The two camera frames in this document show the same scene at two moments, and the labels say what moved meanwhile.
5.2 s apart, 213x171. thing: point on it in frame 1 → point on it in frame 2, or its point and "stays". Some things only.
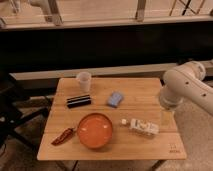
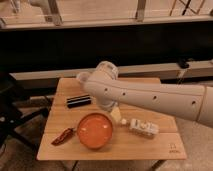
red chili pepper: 65,135 stays
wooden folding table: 117,119 stays
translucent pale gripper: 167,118 → 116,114
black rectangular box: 78,101 stays
